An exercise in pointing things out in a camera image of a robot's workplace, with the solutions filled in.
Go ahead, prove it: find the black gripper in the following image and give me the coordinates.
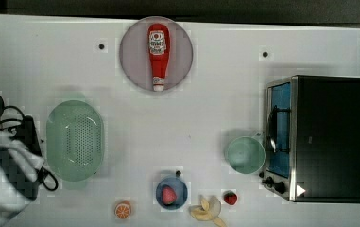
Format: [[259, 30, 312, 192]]
[[9, 115, 42, 156]]

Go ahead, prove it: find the green oval plastic strainer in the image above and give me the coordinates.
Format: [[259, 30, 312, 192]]
[[46, 100, 104, 182]]

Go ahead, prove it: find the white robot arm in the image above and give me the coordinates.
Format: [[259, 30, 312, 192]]
[[0, 131, 44, 227]]

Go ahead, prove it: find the orange slice toy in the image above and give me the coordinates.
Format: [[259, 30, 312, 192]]
[[114, 201, 131, 219]]

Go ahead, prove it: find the grey round plate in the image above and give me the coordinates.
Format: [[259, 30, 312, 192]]
[[119, 16, 194, 92]]

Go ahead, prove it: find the pink strawberry in bowl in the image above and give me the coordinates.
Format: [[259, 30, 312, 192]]
[[162, 186, 177, 205]]

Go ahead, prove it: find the blue bowl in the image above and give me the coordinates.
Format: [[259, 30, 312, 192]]
[[155, 176, 188, 210]]

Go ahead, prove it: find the red ketchup bottle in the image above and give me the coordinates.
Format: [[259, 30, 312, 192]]
[[147, 23, 171, 92]]

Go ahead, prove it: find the peeled banana toy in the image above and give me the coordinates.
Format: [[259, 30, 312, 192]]
[[190, 196, 227, 227]]

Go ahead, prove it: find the red strawberry toy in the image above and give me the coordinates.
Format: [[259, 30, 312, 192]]
[[223, 191, 238, 205]]

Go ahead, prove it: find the light green cup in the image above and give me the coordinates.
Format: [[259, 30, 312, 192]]
[[225, 134, 266, 174]]

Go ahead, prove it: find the black toaster oven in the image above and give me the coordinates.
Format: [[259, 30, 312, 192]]
[[259, 75, 360, 203]]

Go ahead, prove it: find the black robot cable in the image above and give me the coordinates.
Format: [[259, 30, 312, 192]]
[[0, 105, 60, 192]]

